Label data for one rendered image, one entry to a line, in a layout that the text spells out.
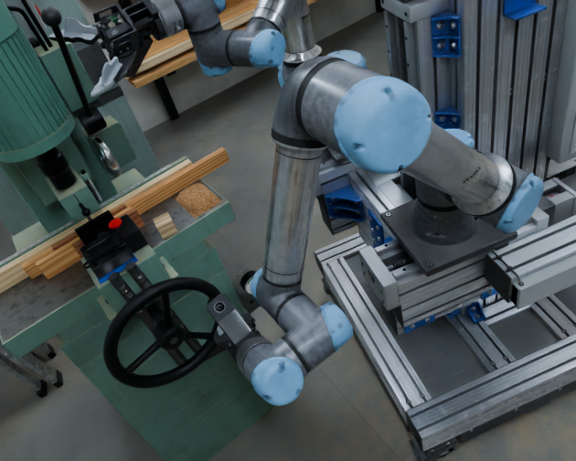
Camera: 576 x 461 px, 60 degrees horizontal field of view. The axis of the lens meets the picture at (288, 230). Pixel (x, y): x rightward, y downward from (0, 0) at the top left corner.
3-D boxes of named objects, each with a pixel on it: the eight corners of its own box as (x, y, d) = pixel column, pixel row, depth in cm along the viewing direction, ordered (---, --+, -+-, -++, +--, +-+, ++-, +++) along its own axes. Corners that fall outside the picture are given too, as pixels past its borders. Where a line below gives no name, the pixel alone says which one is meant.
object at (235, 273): (250, 315, 146) (241, 297, 141) (229, 292, 155) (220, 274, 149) (272, 297, 149) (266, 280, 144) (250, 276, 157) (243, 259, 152)
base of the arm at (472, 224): (455, 192, 123) (454, 160, 116) (494, 229, 112) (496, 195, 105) (400, 216, 121) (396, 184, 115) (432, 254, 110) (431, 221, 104)
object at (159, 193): (32, 279, 123) (23, 268, 120) (30, 275, 124) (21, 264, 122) (229, 161, 141) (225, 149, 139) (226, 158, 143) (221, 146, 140)
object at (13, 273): (-13, 301, 121) (-26, 287, 118) (-14, 296, 122) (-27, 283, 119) (197, 176, 140) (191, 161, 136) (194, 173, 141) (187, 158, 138)
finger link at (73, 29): (44, 8, 96) (95, 14, 98) (52, 28, 102) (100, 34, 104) (42, 22, 95) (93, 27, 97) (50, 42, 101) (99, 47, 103)
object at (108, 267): (101, 284, 107) (88, 266, 103) (85, 259, 114) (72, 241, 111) (154, 250, 111) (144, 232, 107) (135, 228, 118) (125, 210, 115)
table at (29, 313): (26, 389, 106) (8, 373, 102) (-2, 308, 127) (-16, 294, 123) (256, 234, 125) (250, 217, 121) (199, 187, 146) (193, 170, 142)
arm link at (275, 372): (318, 386, 81) (275, 420, 79) (293, 363, 92) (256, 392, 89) (293, 348, 79) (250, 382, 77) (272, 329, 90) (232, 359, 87)
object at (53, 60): (71, 112, 128) (39, 57, 118) (62, 102, 134) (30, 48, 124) (101, 97, 131) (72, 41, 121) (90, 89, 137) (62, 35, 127)
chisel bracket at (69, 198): (78, 228, 119) (58, 200, 114) (61, 203, 129) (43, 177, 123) (105, 211, 122) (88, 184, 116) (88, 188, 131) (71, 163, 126)
